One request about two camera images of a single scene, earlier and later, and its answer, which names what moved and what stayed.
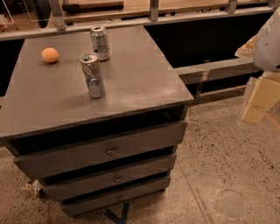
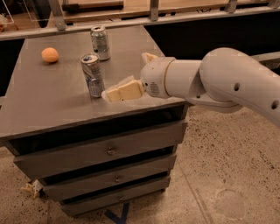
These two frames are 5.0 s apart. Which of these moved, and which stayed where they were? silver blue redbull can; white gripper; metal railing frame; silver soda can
Moved: white gripper
Stayed: silver soda can; silver blue redbull can; metal railing frame
